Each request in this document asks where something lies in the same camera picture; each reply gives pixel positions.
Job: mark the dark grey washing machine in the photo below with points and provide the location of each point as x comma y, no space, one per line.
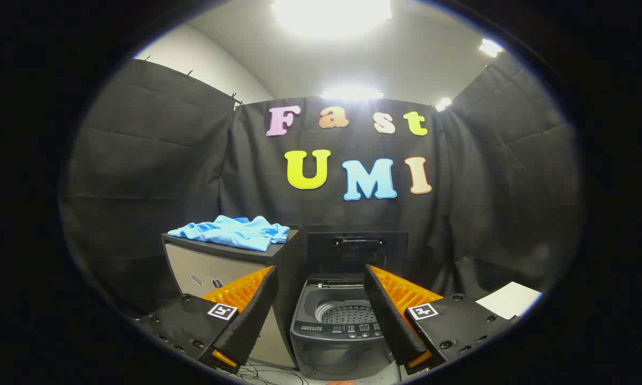
331,347

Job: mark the grey cabinet with black top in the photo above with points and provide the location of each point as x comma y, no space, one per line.
203,270

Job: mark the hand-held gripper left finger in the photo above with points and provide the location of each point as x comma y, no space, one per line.
256,315

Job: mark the white board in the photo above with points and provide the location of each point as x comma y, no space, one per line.
510,299

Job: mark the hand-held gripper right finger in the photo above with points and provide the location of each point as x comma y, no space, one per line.
387,315

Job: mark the light blue polo shirt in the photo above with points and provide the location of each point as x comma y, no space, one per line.
230,232

